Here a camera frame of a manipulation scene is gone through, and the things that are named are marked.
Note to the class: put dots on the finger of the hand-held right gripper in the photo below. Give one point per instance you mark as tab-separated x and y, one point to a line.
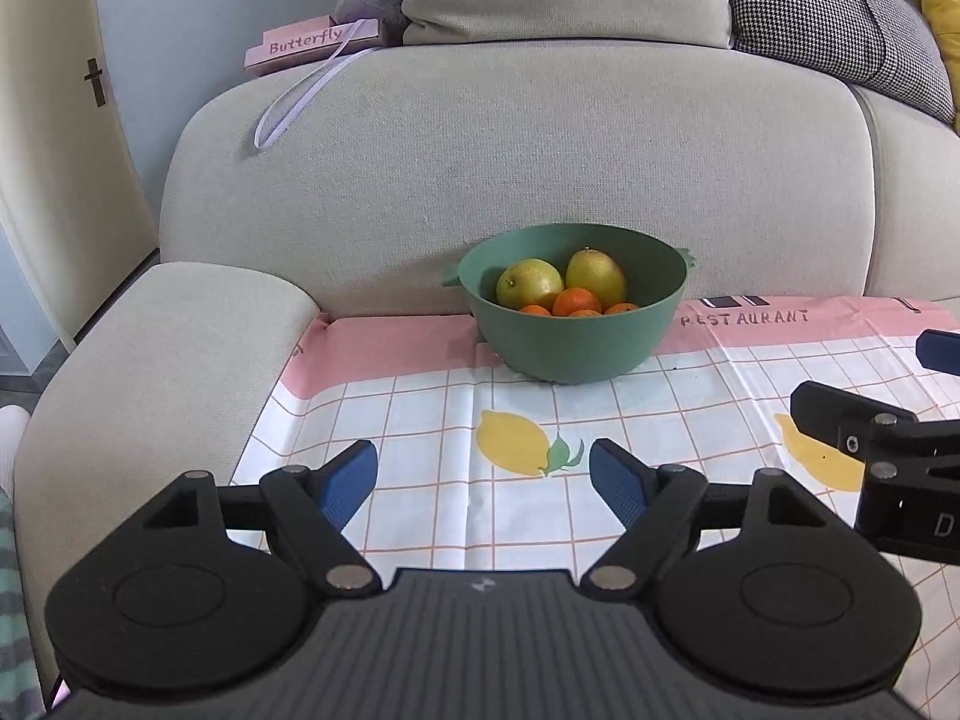
941	351
840	412

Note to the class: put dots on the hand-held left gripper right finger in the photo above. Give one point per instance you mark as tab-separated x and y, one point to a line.
619	484

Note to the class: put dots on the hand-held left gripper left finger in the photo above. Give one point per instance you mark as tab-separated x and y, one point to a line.
349	484

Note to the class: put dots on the green colander bowl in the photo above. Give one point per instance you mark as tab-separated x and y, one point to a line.
577	349

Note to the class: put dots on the orange tangerine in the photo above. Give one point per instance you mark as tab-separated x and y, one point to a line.
577	303
535	310
622	308

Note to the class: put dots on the reddish yellow pear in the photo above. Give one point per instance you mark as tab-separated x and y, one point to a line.
596	276

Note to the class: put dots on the green yellow pear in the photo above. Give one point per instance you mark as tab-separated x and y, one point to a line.
529	283

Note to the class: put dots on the printed grid tablecloth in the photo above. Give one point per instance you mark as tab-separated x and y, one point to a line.
750	375

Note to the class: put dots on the pink cloth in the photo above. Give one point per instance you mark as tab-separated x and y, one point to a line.
11	442

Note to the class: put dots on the yellow cushion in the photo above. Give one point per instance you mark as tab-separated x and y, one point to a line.
941	7

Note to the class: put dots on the beige sofa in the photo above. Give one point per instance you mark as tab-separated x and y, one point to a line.
525	150

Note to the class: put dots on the striped green cloth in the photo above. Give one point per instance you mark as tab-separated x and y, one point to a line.
15	600

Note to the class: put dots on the lilac ribbon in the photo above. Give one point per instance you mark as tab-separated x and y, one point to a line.
260	141

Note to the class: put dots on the houndstooth cushion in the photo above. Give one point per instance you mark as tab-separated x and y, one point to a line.
825	7

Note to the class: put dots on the cream door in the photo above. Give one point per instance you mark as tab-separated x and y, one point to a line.
52	165

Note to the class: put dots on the pink box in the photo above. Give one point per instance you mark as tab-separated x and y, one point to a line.
300	46

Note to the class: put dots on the dark cross-shaped door fitting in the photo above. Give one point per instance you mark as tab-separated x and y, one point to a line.
94	82

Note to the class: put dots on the grey plush toy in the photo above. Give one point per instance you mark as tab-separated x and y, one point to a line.
367	4

